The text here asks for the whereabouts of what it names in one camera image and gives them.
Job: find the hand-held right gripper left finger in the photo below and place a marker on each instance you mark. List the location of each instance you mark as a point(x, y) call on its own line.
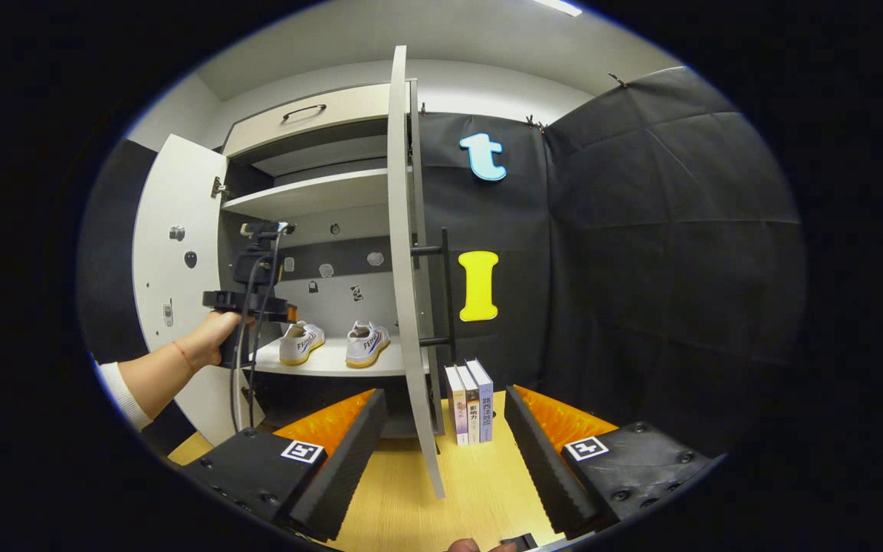
point(346, 468)

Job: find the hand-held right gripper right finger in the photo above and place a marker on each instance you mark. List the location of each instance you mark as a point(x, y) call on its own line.
point(541, 468)

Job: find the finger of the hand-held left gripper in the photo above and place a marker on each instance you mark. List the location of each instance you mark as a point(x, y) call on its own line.
point(273, 307)

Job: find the white shoe cabinet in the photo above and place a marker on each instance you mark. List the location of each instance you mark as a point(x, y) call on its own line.
point(319, 195)

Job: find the white door with phone sticker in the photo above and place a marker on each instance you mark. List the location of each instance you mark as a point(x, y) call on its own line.
point(173, 199)

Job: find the white door with cat sticker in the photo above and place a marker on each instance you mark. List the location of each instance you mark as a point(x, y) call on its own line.
point(403, 307)

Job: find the white cabinet drawer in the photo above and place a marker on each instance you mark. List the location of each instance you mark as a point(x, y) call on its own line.
point(349, 115)

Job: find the blue book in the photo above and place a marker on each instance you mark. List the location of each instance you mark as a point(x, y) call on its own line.
point(485, 406)

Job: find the black spring clip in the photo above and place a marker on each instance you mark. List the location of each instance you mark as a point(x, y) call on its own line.
point(618, 79)
point(535, 123)

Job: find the ceiling light strip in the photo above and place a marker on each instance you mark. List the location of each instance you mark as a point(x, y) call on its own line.
point(558, 7)

